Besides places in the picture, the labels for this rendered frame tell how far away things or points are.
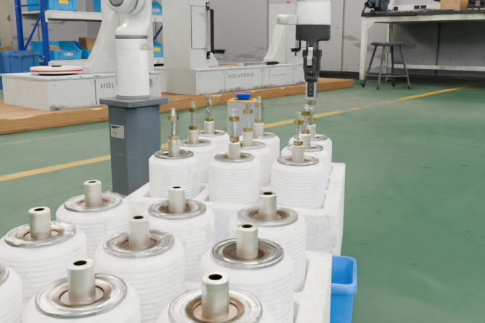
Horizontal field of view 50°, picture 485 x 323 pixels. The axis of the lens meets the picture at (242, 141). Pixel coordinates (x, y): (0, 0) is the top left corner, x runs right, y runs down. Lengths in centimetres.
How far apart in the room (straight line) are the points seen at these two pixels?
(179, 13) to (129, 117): 244
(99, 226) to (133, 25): 93
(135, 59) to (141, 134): 21
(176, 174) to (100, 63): 253
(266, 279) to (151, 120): 107
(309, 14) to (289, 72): 352
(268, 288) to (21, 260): 26
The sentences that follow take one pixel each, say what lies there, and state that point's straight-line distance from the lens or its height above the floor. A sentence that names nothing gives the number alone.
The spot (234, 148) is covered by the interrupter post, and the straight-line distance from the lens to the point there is 95.
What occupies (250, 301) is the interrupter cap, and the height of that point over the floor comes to 25.
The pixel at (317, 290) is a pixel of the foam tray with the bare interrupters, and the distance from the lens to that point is 63.
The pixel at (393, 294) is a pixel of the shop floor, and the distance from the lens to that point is 105.
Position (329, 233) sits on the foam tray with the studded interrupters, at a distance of 90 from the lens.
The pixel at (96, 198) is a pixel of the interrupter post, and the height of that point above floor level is 26.
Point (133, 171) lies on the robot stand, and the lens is 153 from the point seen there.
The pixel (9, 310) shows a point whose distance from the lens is 53.
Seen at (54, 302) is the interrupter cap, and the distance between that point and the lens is 47.
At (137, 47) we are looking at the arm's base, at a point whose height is 45.
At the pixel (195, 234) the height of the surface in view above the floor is 23.
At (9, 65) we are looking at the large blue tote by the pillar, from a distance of 552.
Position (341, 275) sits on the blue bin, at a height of 9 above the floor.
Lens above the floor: 46
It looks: 11 degrees down
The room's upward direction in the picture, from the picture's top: straight up
